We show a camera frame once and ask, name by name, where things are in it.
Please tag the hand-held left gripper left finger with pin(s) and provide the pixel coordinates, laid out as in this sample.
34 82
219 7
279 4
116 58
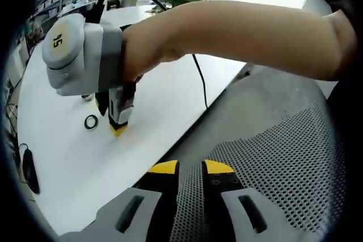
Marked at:
133 213

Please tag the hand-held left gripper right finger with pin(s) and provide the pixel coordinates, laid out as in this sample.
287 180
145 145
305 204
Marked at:
241 216

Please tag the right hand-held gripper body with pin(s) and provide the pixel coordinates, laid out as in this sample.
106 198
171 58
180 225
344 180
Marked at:
79 60

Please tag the person's right hand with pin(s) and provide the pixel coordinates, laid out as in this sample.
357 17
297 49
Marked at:
147 49

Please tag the grey mesh chair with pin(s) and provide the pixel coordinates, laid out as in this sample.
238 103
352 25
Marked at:
283 154

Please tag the black computer mouse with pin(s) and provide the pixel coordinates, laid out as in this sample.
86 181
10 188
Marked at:
29 171

